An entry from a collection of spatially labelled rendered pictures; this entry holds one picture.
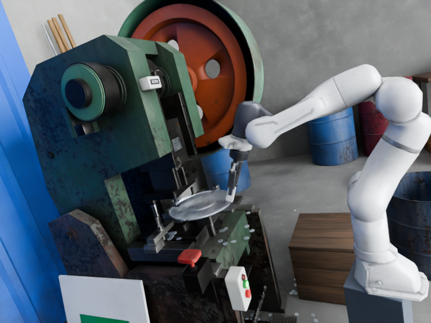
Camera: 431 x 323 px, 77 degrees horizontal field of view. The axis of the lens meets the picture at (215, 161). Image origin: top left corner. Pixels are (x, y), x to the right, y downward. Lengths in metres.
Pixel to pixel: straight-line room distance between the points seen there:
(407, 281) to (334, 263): 0.53
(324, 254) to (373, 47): 3.22
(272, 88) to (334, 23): 1.13
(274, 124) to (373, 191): 0.36
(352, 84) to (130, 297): 1.13
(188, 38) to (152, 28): 0.20
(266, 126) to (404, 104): 0.37
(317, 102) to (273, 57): 3.49
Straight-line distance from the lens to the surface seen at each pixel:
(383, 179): 0.97
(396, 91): 0.87
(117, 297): 1.36
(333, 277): 1.67
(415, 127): 0.95
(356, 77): 0.92
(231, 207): 1.11
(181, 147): 1.20
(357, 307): 1.23
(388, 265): 1.13
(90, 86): 0.95
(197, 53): 1.48
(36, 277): 2.19
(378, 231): 1.07
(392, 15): 4.36
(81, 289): 1.50
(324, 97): 0.90
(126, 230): 1.28
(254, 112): 0.99
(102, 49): 1.06
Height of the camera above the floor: 1.22
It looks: 13 degrees down
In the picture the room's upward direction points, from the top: 14 degrees counter-clockwise
